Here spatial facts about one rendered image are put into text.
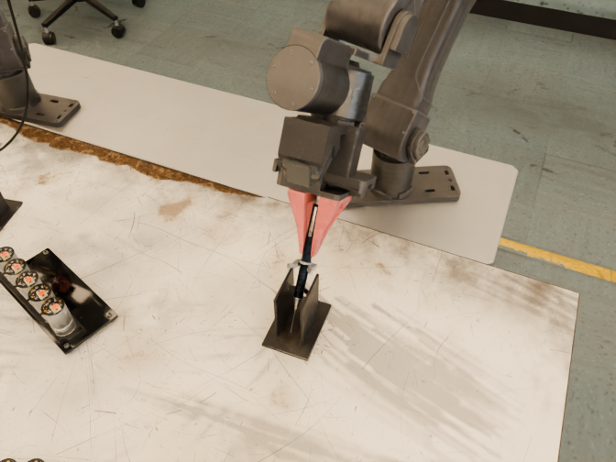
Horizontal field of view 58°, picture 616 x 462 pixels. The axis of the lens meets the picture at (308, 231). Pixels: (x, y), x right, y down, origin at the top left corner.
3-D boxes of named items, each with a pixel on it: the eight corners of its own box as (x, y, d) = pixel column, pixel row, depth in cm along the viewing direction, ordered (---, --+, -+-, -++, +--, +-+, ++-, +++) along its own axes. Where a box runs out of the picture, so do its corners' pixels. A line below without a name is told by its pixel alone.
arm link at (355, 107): (341, 130, 54) (357, 58, 53) (292, 118, 57) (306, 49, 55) (370, 133, 60) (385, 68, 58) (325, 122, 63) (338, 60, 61)
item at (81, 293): (0, 284, 71) (-4, 279, 71) (50, 252, 75) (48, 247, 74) (67, 358, 64) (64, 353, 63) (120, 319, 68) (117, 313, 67)
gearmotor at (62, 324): (71, 318, 66) (56, 292, 63) (82, 330, 65) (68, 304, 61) (51, 331, 65) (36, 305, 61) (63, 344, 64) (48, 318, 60)
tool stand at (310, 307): (323, 340, 70) (342, 258, 67) (299, 372, 61) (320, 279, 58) (280, 326, 71) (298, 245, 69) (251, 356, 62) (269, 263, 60)
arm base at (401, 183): (472, 159, 76) (458, 127, 81) (327, 167, 75) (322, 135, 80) (461, 201, 82) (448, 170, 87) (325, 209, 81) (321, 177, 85)
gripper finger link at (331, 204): (324, 269, 59) (343, 181, 56) (261, 250, 60) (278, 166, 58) (339, 254, 65) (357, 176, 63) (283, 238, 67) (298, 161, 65)
